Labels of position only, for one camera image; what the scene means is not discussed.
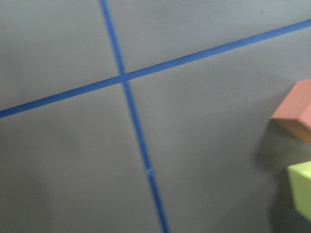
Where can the pink foam cube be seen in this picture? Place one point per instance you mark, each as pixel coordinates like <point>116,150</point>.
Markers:
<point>294,113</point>

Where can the yellow foam cube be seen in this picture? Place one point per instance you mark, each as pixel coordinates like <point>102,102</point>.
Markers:
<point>300,183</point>

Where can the blue tape grid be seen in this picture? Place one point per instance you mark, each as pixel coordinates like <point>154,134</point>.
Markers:
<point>149,116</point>

